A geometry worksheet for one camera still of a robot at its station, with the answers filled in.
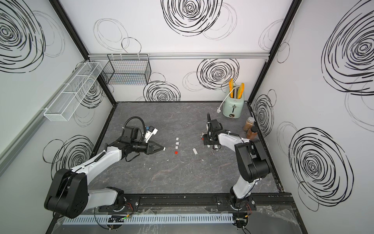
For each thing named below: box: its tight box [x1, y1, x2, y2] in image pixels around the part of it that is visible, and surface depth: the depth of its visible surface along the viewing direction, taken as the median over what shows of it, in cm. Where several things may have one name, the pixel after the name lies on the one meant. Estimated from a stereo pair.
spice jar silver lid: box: [243, 116, 255, 132], surface depth 99 cm
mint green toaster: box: [222, 86, 245, 119], surface depth 104 cm
